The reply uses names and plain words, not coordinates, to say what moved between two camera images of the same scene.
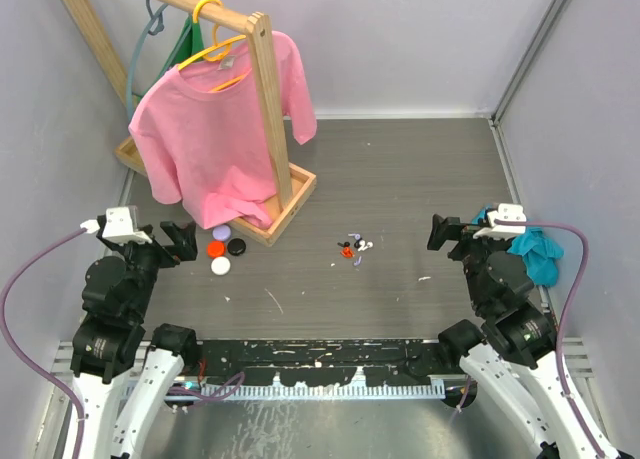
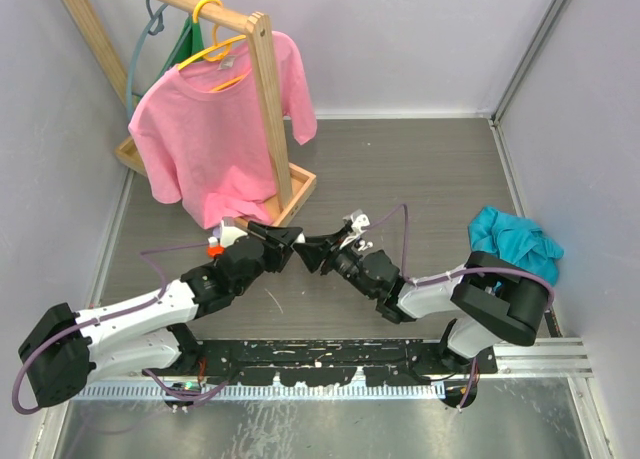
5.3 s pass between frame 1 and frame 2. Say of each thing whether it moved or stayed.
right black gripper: moved
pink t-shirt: stayed
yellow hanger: stayed
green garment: stayed
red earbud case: stayed
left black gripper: moved
